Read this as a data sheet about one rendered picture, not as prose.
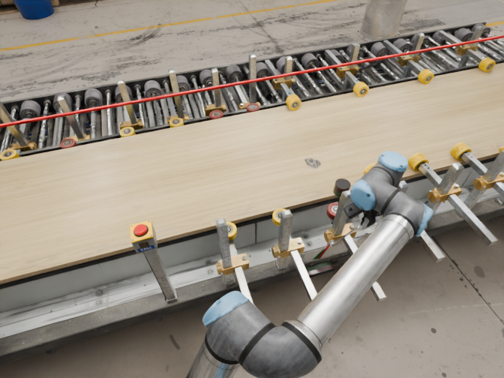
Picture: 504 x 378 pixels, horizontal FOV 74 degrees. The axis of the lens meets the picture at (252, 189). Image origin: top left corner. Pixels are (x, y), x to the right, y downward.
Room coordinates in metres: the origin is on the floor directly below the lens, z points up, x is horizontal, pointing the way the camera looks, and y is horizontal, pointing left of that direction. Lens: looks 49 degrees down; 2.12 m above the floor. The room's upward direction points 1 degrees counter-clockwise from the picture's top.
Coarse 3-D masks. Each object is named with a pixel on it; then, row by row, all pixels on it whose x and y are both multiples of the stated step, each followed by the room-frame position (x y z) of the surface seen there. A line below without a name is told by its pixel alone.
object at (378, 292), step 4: (332, 220) 0.90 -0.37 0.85; (348, 236) 0.81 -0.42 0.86; (344, 240) 0.79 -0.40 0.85; (348, 240) 0.79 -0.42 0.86; (352, 240) 0.79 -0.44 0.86; (348, 244) 0.77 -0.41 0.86; (352, 244) 0.76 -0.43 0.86; (348, 248) 0.76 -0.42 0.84; (352, 248) 0.75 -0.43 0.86; (356, 248) 0.74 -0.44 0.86; (352, 252) 0.73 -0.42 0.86; (376, 280) 0.60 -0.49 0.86; (376, 284) 0.58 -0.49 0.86; (372, 288) 0.57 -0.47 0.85; (376, 288) 0.56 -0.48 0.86; (380, 288) 0.56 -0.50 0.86; (376, 292) 0.55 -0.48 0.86; (380, 292) 0.55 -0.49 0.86; (376, 296) 0.54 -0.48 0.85; (380, 296) 0.53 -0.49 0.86; (384, 296) 0.53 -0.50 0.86; (376, 300) 0.53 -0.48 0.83; (380, 300) 0.52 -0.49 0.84
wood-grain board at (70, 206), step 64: (192, 128) 1.53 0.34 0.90; (256, 128) 1.52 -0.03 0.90; (320, 128) 1.51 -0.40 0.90; (384, 128) 1.49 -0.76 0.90; (448, 128) 1.48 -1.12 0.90; (0, 192) 1.07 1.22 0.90; (64, 192) 1.06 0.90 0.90; (128, 192) 1.05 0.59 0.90; (192, 192) 1.05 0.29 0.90; (256, 192) 1.04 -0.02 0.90; (320, 192) 1.03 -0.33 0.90; (0, 256) 0.71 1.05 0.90; (64, 256) 0.71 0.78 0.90
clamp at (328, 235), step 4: (348, 224) 0.86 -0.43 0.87; (352, 224) 0.86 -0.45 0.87; (344, 228) 0.84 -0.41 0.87; (348, 228) 0.84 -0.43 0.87; (324, 232) 0.83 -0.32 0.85; (328, 232) 0.82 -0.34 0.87; (332, 232) 0.82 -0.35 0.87; (344, 232) 0.82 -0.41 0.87; (352, 232) 0.82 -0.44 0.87; (324, 236) 0.83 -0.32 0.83; (328, 236) 0.80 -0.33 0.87; (332, 236) 0.80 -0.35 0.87; (336, 236) 0.80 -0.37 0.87; (340, 236) 0.80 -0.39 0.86; (352, 236) 0.82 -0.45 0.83; (328, 240) 0.79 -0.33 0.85; (340, 240) 0.81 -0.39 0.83
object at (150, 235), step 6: (144, 222) 0.65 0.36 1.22; (150, 222) 0.64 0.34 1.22; (132, 228) 0.62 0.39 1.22; (150, 228) 0.62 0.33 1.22; (132, 234) 0.60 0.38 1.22; (144, 234) 0.60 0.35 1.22; (150, 234) 0.60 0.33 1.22; (132, 240) 0.58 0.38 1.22; (138, 240) 0.58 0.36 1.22; (144, 240) 0.58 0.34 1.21; (150, 240) 0.59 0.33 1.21; (156, 240) 0.61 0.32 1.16; (138, 246) 0.57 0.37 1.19; (156, 246) 0.59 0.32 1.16; (138, 252) 0.57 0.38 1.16
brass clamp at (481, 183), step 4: (480, 176) 1.05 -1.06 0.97; (500, 176) 1.05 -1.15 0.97; (476, 180) 1.04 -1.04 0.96; (480, 180) 1.03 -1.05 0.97; (484, 180) 1.03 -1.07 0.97; (496, 180) 1.02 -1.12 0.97; (500, 180) 1.03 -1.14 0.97; (476, 184) 1.02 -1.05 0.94; (480, 184) 1.01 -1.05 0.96; (484, 184) 1.01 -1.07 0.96; (488, 184) 1.01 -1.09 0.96; (492, 184) 1.02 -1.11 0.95; (476, 188) 1.01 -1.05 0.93; (480, 188) 1.00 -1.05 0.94; (484, 188) 1.00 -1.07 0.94; (488, 188) 1.01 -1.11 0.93
